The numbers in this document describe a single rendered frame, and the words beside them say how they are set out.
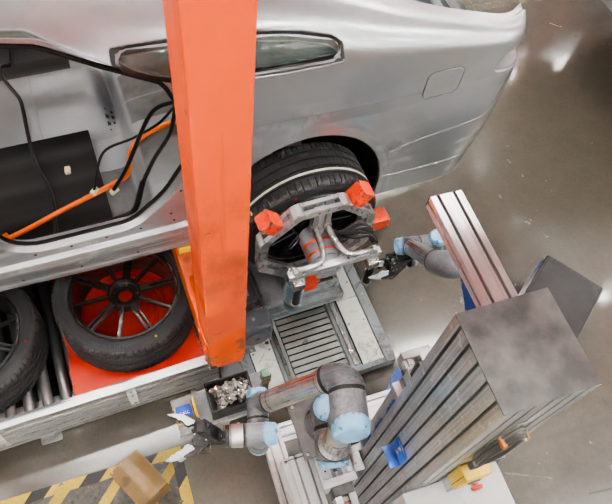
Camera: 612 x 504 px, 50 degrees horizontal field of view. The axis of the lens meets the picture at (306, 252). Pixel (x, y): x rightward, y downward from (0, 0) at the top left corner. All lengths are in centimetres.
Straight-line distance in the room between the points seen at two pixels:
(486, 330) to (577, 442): 238
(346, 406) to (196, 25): 116
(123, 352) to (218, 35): 196
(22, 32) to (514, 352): 165
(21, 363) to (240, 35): 212
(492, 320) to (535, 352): 11
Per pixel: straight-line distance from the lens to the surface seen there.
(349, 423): 199
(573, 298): 380
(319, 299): 357
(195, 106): 154
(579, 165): 484
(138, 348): 310
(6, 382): 318
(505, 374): 152
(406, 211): 417
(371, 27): 249
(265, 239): 277
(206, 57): 145
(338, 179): 276
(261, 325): 323
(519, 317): 159
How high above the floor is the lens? 336
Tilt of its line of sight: 59 degrees down
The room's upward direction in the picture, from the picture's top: 11 degrees clockwise
